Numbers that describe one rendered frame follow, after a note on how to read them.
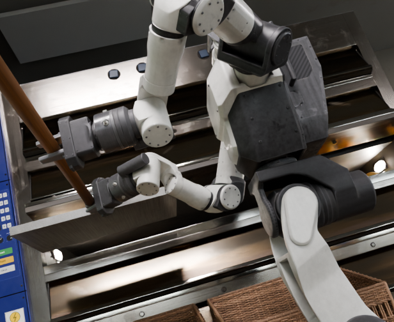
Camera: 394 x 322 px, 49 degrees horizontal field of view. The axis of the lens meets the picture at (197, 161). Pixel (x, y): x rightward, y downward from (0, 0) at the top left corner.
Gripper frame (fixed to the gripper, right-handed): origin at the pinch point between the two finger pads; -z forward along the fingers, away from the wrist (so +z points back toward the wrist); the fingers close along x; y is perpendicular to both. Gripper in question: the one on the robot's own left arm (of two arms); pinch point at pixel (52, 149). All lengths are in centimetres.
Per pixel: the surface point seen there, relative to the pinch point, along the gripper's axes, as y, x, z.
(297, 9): 288, -212, 175
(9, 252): 96, -6, -58
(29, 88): 101, -86, -39
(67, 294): 102, 17, -39
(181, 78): 111, -71, 36
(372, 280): 74, 47, 76
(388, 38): 407, -211, 314
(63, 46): 228, -203, -49
